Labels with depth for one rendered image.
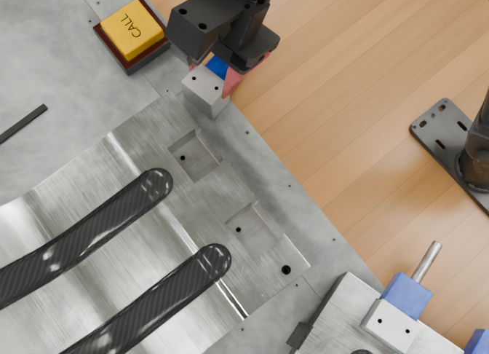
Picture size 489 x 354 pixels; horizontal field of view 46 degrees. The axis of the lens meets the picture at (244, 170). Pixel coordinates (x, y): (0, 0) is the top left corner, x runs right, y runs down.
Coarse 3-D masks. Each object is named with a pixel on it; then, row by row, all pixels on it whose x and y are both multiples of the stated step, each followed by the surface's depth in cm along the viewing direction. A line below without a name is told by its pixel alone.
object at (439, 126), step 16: (432, 112) 77; (448, 112) 77; (416, 128) 76; (432, 128) 76; (448, 128) 76; (464, 128) 77; (432, 144) 75; (448, 144) 75; (464, 144) 76; (448, 160) 75; (464, 160) 72; (464, 176) 73; (480, 176) 70; (480, 192) 74
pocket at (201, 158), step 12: (192, 132) 68; (180, 144) 68; (192, 144) 69; (204, 144) 68; (180, 156) 69; (192, 156) 69; (204, 156) 69; (216, 156) 68; (192, 168) 68; (204, 168) 68; (192, 180) 68
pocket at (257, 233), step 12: (252, 204) 66; (240, 216) 67; (252, 216) 67; (264, 216) 66; (240, 228) 67; (252, 228) 67; (264, 228) 67; (276, 228) 66; (240, 240) 66; (252, 240) 66; (264, 240) 66; (276, 240) 66; (252, 252) 66; (264, 252) 66
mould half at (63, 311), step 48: (96, 144) 67; (144, 144) 66; (48, 192) 65; (96, 192) 65; (192, 192) 65; (240, 192) 65; (0, 240) 62; (48, 240) 64; (144, 240) 64; (192, 240) 64; (288, 240) 64; (48, 288) 62; (96, 288) 63; (144, 288) 63; (240, 288) 62; (0, 336) 57; (48, 336) 59; (192, 336) 62
